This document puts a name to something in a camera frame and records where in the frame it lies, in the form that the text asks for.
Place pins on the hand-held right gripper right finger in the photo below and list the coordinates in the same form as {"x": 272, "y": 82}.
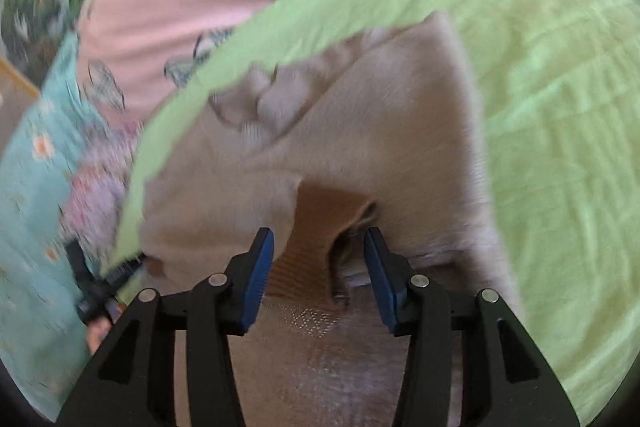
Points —
{"x": 382, "y": 287}

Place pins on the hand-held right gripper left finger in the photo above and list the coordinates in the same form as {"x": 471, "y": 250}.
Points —
{"x": 257, "y": 287}

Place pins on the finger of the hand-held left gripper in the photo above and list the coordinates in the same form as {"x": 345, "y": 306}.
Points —
{"x": 76, "y": 262}
{"x": 122, "y": 277}

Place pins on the beige knit sweater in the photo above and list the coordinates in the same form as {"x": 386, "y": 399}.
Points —
{"x": 375, "y": 132}

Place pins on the person's left hand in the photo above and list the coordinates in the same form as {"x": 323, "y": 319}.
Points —
{"x": 97, "y": 337}

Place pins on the teal floral pillow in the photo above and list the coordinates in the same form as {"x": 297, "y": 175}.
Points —
{"x": 30, "y": 207}

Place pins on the purple floral pillow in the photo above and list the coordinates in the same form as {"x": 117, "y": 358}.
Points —
{"x": 95, "y": 192}

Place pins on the green bed sheet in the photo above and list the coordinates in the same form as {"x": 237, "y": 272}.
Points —
{"x": 550, "y": 107}

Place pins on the gold framed landscape picture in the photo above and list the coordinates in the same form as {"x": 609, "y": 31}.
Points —
{"x": 30, "y": 7}

